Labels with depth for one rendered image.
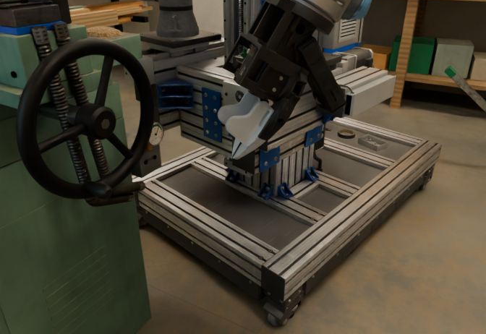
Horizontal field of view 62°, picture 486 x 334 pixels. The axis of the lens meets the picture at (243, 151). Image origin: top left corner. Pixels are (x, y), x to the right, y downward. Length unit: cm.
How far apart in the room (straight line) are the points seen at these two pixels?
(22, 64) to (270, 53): 45
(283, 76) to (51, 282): 78
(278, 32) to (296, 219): 108
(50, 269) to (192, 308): 58
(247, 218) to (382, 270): 56
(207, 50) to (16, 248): 93
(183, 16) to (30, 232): 85
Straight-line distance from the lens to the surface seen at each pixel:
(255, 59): 47
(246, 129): 52
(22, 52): 78
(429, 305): 161
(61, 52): 71
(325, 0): 50
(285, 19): 50
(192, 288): 154
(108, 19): 122
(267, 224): 147
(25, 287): 105
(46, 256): 104
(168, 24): 147
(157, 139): 108
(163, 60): 142
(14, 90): 80
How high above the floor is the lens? 108
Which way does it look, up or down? 26 degrees down
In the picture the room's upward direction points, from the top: straight up
